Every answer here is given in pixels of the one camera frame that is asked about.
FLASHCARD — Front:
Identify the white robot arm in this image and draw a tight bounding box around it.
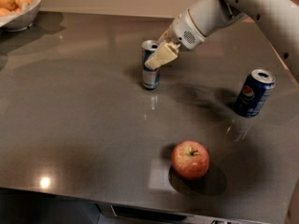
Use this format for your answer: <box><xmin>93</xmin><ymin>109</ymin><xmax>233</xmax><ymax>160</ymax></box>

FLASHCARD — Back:
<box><xmin>159</xmin><ymin>0</ymin><xmax>299</xmax><ymax>224</ymax></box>

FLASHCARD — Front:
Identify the orange fruit lower left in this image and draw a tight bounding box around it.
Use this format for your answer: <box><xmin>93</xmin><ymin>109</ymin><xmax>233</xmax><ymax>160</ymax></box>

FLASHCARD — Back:
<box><xmin>0</xmin><ymin>7</ymin><xmax>10</xmax><ymax>17</ymax></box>

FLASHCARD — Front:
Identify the blue Pepsi can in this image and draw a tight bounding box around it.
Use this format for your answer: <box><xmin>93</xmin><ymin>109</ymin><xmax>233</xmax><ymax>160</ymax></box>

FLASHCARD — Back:
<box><xmin>234</xmin><ymin>68</ymin><xmax>276</xmax><ymax>118</ymax></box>

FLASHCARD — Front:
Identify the red apple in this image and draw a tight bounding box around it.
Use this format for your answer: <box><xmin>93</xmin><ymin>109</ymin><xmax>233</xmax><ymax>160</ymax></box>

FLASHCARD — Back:
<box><xmin>171</xmin><ymin>141</ymin><xmax>209</xmax><ymax>180</ymax></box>

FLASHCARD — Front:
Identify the blue silver Red Bull can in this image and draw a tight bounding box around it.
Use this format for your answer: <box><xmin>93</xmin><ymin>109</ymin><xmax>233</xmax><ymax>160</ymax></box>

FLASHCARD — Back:
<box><xmin>142</xmin><ymin>40</ymin><xmax>160</xmax><ymax>90</ymax></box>

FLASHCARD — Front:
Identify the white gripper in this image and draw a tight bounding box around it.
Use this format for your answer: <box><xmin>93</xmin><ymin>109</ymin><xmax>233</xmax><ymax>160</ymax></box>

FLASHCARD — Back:
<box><xmin>145</xmin><ymin>0</ymin><xmax>246</xmax><ymax>70</ymax></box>

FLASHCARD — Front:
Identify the white fruit bowl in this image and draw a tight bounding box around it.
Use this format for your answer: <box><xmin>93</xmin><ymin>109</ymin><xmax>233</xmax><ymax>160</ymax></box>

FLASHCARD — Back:
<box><xmin>0</xmin><ymin>0</ymin><xmax>42</xmax><ymax>32</ymax></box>

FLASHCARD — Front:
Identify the orange fruit centre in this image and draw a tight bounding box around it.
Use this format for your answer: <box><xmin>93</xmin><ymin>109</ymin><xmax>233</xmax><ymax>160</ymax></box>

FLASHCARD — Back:
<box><xmin>16</xmin><ymin>0</ymin><xmax>33</xmax><ymax>7</ymax></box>

